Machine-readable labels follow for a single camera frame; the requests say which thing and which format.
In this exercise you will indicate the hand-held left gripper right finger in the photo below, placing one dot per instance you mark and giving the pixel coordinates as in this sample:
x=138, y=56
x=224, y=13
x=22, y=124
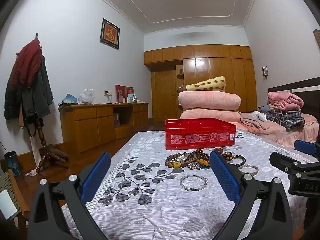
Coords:
x=223, y=177

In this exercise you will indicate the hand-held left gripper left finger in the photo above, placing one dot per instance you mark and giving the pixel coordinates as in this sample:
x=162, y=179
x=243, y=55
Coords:
x=96, y=177

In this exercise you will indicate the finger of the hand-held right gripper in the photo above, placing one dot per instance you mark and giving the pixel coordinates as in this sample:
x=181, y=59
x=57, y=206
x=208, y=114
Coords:
x=307, y=147
x=282, y=160

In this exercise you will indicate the gold pendant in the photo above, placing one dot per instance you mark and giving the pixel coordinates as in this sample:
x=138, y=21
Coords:
x=205, y=163

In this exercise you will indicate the wide silver bangle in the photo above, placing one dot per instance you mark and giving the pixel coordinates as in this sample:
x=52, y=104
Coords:
x=252, y=171

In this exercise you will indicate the glittery brooch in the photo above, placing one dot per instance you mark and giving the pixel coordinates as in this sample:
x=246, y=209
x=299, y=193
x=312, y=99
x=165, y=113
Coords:
x=193, y=165

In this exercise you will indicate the silver wristwatch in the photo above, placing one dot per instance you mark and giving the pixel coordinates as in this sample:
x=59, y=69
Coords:
x=180, y=158

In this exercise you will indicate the red tin box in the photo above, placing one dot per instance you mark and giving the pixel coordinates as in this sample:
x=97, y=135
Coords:
x=200, y=136

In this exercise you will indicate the pink bed sheet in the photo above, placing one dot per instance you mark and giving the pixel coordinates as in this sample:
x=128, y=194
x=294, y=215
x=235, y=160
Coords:
x=280, y=136

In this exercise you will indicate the plaid clothing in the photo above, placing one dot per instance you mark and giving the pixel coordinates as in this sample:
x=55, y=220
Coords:
x=285, y=120

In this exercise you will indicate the white cloth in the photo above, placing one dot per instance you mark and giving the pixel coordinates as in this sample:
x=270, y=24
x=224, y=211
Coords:
x=258, y=115

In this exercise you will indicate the pink folded blanket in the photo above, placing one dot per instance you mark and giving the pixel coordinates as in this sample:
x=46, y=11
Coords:
x=285, y=101

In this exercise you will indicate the wooden sideboard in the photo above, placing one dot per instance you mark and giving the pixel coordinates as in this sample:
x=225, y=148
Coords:
x=87, y=122

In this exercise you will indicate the grey leaf-print bedspread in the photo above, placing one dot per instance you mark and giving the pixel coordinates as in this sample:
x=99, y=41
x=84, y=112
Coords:
x=150, y=205

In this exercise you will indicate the dark wooden headboard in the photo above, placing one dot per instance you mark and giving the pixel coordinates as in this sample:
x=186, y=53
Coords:
x=300, y=86

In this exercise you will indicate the pink folded quilt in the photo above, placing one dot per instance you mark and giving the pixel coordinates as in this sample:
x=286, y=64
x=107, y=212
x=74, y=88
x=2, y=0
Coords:
x=207, y=115
x=207, y=101

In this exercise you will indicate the wooden coat rack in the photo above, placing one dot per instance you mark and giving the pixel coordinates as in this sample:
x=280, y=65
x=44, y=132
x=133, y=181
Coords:
x=41, y=135

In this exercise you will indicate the white plastic bag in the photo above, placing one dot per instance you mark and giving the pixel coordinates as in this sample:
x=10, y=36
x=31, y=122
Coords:
x=85, y=97

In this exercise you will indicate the wooden chair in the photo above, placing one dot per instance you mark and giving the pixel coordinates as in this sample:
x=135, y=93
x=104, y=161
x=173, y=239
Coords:
x=15, y=185

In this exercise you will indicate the blue cloth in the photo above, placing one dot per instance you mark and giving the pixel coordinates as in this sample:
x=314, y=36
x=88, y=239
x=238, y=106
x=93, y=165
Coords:
x=68, y=98

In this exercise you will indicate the blue trash bin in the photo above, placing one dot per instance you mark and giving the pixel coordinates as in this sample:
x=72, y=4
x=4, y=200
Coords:
x=12, y=163

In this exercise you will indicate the white kettle with red lid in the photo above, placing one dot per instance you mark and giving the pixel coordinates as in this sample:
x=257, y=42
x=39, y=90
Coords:
x=132, y=97

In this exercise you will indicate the giraffe pattern pillow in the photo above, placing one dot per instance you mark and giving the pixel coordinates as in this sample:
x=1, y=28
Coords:
x=207, y=84

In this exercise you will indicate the dark coats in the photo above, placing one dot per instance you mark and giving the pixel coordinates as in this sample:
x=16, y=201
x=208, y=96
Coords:
x=37, y=97

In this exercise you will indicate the wooden wardrobe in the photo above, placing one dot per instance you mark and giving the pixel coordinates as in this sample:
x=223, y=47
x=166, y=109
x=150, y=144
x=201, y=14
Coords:
x=212, y=70

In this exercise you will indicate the red scarf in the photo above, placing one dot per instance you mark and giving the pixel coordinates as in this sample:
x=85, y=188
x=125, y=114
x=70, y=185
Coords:
x=27, y=62

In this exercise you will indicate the framed calligraphy picture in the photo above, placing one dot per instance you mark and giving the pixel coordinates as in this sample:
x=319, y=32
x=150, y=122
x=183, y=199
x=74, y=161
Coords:
x=110, y=33

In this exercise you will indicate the wall socket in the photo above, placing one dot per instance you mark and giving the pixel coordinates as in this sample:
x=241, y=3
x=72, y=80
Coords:
x=107, y=93

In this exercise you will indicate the small wall device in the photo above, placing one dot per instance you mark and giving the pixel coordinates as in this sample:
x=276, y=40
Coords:
x=265, y=71

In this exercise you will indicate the large red photo frame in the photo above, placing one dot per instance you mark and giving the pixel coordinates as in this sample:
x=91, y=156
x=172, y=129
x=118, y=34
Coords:
x=120, y=92

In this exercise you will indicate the small red photo frame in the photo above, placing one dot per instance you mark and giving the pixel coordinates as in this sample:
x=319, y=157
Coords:
x=129, y=90

